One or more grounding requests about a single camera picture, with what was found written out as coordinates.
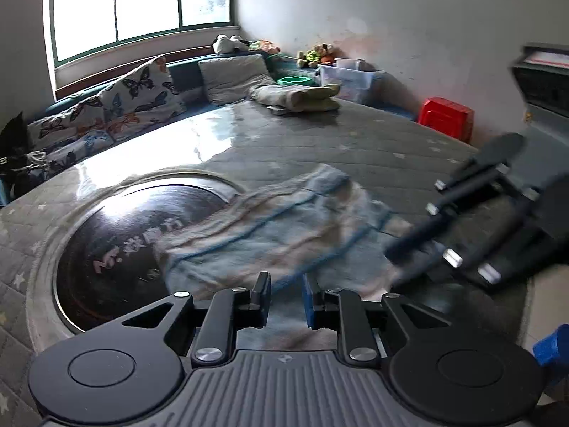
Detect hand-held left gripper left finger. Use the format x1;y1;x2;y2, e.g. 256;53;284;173
121;271;272;364

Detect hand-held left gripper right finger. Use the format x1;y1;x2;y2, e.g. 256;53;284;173
301;273;445;362

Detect blue striped towel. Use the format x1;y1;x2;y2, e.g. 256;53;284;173
158;164;438;348

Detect red plastic stool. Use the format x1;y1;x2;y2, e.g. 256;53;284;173
418;97;474;144

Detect black round glossy plate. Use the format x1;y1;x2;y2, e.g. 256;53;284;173
53;175;244;334

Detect clear plastic storage box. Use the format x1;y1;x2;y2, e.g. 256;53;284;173
317;58;385;105

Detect folded beige green blanket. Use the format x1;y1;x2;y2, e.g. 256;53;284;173
249;82;342;115

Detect grey pillow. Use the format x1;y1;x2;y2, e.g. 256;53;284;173
198;54;276;106

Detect blue object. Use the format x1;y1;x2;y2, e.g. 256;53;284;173
532;326;569;368

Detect butterfly print cushion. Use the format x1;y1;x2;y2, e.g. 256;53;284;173
44;131;117;178
27;56;187;149

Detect green brown plush toys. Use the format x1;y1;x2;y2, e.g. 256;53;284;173
296;43;336;68

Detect blue bench cushion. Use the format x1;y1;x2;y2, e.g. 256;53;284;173
0;51;419;207

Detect white stuffed toy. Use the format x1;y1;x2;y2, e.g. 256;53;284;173
212;34;250;55

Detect dark striped cloth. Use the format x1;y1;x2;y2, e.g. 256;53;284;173
0;150;50;190

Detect black bag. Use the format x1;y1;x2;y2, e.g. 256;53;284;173
0;112;32;161

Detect window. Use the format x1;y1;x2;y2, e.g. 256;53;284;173
44;0;235;67

